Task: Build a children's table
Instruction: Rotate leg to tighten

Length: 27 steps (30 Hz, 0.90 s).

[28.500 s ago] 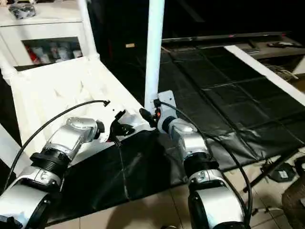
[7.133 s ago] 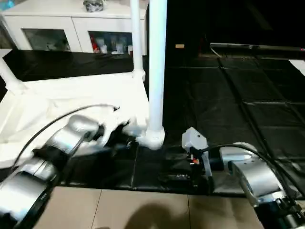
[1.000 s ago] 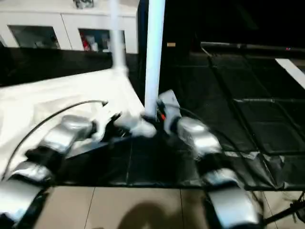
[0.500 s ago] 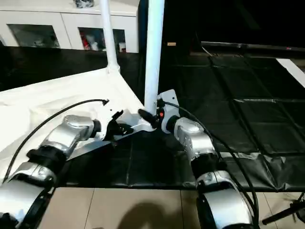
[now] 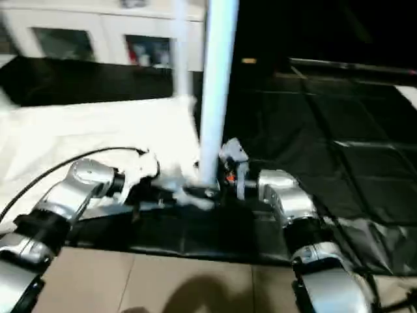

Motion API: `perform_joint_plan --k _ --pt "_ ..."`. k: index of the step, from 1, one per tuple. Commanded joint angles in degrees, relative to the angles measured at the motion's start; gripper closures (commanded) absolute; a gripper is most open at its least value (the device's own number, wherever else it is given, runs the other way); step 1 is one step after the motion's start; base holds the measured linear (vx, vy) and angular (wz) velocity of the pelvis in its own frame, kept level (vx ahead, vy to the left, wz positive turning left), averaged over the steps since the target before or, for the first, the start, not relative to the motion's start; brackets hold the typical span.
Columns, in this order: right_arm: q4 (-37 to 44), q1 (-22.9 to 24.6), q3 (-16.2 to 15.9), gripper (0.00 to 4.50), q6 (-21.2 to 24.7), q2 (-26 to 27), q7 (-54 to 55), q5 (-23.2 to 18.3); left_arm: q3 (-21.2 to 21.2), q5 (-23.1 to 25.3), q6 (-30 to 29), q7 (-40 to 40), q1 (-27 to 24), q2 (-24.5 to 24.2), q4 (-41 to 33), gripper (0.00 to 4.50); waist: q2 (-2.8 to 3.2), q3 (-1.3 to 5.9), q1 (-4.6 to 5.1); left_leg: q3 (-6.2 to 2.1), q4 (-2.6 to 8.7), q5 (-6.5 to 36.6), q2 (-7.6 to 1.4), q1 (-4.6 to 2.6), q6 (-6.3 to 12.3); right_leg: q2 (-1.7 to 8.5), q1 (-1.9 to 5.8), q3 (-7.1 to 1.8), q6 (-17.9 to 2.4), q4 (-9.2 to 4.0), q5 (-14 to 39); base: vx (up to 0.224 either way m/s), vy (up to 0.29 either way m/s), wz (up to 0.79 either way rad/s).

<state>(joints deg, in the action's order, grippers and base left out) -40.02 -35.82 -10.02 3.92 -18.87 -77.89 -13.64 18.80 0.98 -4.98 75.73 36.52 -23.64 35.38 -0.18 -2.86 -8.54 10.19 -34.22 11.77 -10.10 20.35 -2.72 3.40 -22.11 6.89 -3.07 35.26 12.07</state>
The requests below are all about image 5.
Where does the white plastic table top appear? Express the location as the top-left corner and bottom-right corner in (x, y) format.
(0, 96), (218, 235)

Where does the white plastic table leg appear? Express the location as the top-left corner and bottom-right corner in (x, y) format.
(171, 0), (193, 100)
(198, 0), (240, 190)
(0, 86), (17, 110)

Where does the black work mat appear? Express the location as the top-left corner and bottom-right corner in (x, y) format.
(0, 55), (417, 276)

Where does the red labelled package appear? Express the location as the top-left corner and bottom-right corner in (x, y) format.
(127, 40), (139, 63)

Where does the white glass-door cabinet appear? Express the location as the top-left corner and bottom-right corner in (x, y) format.
(0, 0), (206, 71)

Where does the white flat strip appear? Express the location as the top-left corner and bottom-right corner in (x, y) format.
(394, 85), (417, 107)

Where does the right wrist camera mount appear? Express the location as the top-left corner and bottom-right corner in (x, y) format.
(220, 137), (250, 200)

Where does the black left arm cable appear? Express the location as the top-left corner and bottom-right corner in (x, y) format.
(0, 147), (144, 219)

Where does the black metal rail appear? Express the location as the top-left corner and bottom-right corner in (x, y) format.
(289, 57), (417, 75)

